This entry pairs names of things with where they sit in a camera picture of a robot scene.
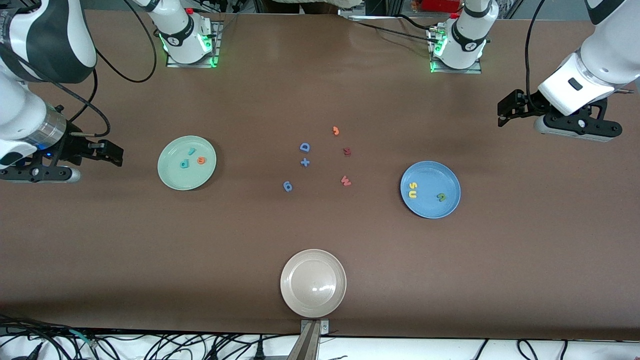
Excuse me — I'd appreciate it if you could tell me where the light green plate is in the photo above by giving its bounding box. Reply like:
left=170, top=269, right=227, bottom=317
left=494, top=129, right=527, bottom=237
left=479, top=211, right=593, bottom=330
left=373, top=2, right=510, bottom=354
left=157, top=135, right=217, bottom=191

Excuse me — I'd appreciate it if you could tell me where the blue plate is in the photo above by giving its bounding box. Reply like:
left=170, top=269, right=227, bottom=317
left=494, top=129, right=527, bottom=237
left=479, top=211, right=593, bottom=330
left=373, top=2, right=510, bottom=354
left=400, top=160, right=462, bottom=220

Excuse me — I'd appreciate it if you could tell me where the red box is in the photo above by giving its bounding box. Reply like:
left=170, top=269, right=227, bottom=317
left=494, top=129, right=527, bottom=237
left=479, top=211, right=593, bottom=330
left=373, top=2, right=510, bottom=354
left=421, top=0, right=462, bottom=14

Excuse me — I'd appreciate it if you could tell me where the beige plate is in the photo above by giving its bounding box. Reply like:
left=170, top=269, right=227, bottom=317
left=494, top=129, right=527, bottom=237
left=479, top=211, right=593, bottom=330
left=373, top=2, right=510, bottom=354
left=280, top=249, right=347, bottom=319

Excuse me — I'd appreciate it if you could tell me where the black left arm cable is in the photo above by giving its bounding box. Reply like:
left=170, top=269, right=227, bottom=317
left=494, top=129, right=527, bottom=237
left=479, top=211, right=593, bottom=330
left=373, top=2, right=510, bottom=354
left=524, top=0, right=547, bottom=113

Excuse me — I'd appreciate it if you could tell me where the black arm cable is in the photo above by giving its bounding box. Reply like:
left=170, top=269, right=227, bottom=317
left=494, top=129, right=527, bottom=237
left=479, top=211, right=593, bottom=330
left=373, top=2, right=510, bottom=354
left=524, top=0, right=547, bottom=113
left=0, top=0, right=157, bottom=138

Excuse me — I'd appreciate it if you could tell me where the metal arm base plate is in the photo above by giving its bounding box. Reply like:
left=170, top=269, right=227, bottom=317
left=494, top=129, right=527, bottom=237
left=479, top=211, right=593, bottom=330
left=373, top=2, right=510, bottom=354
left=429, top=27, right=483, bottom=75
left=166, top=21, right=223, bottom=69

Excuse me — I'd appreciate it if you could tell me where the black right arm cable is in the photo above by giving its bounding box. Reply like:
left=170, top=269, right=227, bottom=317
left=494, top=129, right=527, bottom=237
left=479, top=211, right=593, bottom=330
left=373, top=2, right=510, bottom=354
left=0, top=0, right=157, bottom=138

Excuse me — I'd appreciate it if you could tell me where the black cable on mat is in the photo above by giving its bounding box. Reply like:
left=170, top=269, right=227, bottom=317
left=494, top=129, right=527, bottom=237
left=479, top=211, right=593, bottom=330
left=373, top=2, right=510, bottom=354
left=397, top=13, right=436, bottom=32
left=359, top=21, right=441, bottom=45

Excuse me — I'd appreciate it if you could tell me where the teal tipped cable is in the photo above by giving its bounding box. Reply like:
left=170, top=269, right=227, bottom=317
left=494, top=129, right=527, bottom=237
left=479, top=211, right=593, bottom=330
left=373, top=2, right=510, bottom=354
left=67, top=327, right=98, bottom=349

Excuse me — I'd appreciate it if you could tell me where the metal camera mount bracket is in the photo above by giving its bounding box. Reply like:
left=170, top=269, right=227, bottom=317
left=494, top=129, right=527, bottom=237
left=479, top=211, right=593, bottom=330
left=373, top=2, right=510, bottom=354
left=287, top=319, right=331, bottom=360

